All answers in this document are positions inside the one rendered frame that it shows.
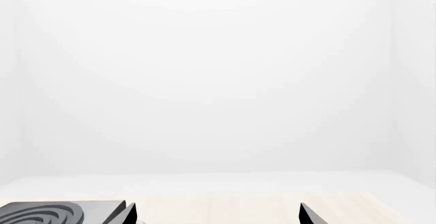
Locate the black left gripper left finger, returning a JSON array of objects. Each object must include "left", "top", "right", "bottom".
[{"left": 112, "top": 202, "right": 138, "bottom": 224}]

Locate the grey flat stove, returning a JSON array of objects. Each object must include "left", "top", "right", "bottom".
[{"left": 0, "top": 199, "right": 127, "bottom": 224}]

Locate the dark spiral stove burner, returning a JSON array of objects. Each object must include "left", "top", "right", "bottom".
[{"left": 0, "top": 202, "right": 84, "bottom": 224}]

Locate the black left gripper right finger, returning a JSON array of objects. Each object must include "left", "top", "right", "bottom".
[{"left": 298, "top": 202, "right": 328, "bottom": 224}]

